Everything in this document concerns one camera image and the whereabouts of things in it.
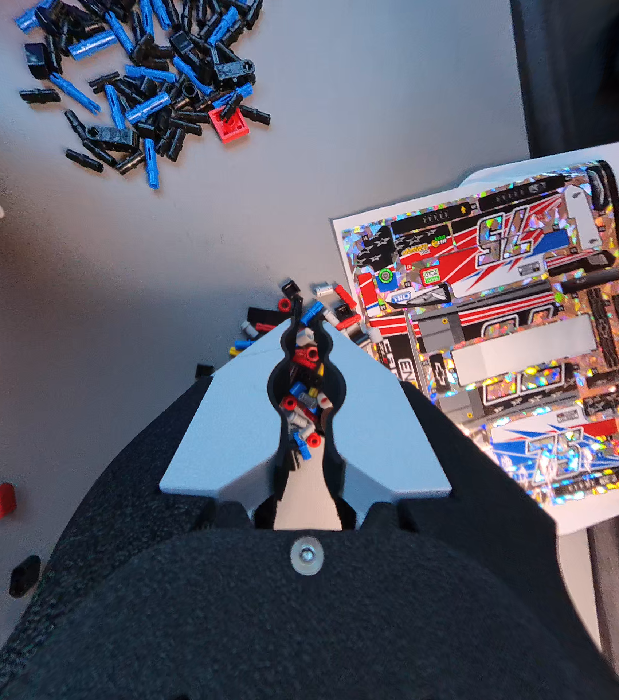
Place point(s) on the small black toy connector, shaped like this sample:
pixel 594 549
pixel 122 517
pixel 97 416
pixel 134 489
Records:
pixel 25 575

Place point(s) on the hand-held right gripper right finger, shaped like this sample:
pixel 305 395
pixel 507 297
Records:
pixel 386 437

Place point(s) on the pile of mixed toy bricks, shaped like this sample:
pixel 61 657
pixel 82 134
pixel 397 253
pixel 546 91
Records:
pixel 309 355

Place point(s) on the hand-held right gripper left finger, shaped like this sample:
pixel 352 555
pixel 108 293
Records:
pixel 227 437

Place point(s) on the holographic sticker sheet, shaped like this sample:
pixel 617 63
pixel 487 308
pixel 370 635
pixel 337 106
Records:
pixel 506 328

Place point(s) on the pile of blue black pins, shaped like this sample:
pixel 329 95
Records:
pixel 151 82

